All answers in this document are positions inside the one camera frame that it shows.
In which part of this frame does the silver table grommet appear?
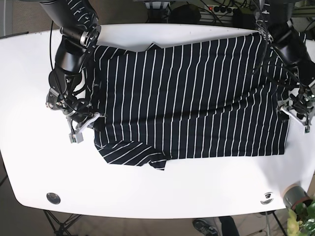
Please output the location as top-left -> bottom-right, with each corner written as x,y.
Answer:
46,193 -> 61,205
260,192 -> 274,205

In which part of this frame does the grey plant pot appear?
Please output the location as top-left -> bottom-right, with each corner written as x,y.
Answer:
282,184 -> 313,210

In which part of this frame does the black white striped T-shirt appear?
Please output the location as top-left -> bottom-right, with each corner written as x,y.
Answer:
64,0 -> 315,171

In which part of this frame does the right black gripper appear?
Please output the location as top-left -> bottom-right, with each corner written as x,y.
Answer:
65,109 -> 106,144

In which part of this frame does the right silver table grommet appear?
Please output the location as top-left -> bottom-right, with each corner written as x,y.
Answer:
260,192 -> 274,205

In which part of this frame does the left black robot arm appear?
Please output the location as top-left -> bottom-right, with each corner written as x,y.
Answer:
253,0 -> 315,133

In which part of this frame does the left silver table grommet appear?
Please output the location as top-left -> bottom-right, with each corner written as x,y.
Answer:
46,193 -> 61,205

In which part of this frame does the green potted plant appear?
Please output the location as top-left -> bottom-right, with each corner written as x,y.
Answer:
287,200 -> 315,236

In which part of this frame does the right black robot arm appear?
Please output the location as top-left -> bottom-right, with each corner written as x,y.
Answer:
39,0 -> 101,143

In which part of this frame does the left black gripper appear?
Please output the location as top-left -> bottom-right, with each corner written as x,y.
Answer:
277,87 -> 315,133

